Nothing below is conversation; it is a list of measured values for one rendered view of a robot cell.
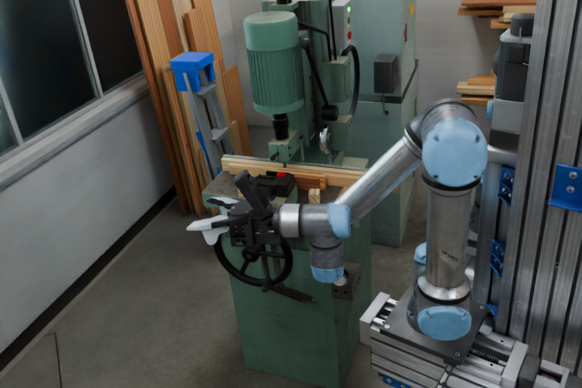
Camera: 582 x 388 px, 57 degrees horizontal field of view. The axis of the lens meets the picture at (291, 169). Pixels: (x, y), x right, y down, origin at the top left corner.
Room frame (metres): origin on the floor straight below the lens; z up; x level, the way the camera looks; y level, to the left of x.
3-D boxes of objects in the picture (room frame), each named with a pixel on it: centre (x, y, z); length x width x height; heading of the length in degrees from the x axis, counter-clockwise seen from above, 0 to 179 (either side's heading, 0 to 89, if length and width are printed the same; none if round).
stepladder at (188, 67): (2.62, 0.39, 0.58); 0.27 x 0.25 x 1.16; 67
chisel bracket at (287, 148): (1.79, 0.01, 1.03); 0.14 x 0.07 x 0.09; 157
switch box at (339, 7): (2.01, -0.24, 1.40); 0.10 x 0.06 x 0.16; 157
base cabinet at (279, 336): (1.89, -0.03, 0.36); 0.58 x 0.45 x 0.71; 157
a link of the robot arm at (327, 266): (1.02, -0.07, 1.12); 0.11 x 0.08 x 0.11; 169
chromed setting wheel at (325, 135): (1.84, -0.15, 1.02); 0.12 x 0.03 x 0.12; 157
